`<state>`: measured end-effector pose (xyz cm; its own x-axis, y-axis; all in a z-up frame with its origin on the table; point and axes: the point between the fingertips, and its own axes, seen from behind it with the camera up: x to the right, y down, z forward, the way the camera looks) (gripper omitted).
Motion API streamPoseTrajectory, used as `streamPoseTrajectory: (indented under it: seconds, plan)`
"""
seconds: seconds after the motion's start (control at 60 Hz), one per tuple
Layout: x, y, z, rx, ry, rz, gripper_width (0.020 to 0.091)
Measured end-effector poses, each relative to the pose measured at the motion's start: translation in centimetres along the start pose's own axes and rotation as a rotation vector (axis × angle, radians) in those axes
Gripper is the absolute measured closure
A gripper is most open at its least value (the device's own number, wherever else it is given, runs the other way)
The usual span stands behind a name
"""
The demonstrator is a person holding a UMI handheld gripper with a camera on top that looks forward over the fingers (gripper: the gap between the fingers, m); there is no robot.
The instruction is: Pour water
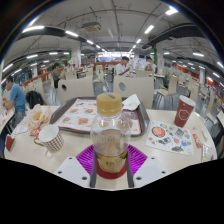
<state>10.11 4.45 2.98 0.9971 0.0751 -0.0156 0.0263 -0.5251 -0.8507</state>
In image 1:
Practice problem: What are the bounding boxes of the red sauce packet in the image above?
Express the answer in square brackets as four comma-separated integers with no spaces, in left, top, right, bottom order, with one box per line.
[29,128,43,137]

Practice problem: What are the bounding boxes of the patterned mug with gold handle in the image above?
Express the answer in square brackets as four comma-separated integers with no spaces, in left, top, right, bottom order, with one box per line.
[33,124,65,154]

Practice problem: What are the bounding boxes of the orange-white food wrapper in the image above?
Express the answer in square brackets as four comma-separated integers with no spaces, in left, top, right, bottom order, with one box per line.
[25,103,53,134]

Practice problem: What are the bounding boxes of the colourful printed leaflet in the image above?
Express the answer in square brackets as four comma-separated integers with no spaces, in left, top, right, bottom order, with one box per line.
[145,119,195,157]

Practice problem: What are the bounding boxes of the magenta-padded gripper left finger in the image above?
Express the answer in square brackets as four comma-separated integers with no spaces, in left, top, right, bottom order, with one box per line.
[54,144,98,190]

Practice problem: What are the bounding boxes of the dark brown food tray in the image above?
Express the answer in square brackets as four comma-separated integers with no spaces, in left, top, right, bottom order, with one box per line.
[49,96,151,138]

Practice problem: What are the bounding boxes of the crumpled white napkin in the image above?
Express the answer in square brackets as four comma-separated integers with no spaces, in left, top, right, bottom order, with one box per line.
[121,93,142,112]

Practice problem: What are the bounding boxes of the person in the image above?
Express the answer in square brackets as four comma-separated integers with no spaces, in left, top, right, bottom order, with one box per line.
[115,55,133,78]
[1,75,28,129]
[50,62,67,89]
[143,55,158,73]

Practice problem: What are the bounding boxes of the clear amber drink bottle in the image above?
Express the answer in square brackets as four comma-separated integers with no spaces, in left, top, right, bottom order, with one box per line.
[89,92,133,174]

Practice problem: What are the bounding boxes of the red paper cup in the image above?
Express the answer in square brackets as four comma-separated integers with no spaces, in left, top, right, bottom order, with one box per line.
[173,94,197,128]

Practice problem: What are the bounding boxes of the ceiling strip lights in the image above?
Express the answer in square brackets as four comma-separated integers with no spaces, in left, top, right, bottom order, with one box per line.
[0,6,224,86]

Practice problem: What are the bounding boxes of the beige dining chairs group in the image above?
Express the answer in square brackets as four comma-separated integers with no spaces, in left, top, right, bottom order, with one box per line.
[19,64,221,114]

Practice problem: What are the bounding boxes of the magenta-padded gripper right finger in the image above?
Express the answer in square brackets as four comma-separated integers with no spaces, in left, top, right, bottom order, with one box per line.
[126,144,170,188]

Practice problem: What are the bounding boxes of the beige dining chair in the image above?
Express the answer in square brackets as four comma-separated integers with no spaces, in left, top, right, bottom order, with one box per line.
[156,74,180,111]

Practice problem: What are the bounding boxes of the ceiling air conditioner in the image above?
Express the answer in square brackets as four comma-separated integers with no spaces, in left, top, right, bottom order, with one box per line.
[80,21,102,33]

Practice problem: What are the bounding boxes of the small red white packet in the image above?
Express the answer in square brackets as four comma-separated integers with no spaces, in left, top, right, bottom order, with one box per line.
[192,133,204,149]

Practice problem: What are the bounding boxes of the beige chair with round hole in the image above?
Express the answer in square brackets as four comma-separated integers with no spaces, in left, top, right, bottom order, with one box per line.
[57,76,95,104]
[112,75,155,109]

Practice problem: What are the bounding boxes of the white paper card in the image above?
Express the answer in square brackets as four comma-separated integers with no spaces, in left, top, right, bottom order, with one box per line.
[11,123,29,138]

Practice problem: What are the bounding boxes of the red booklet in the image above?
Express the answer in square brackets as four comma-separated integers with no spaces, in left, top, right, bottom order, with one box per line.
[4,133,16,152]

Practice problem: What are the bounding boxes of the clear plastic packet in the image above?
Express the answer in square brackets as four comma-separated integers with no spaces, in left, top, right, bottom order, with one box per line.
[199,143,214,162]

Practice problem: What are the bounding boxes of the black backpack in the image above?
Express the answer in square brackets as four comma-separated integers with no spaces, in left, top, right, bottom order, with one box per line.
[25,90,44,110]

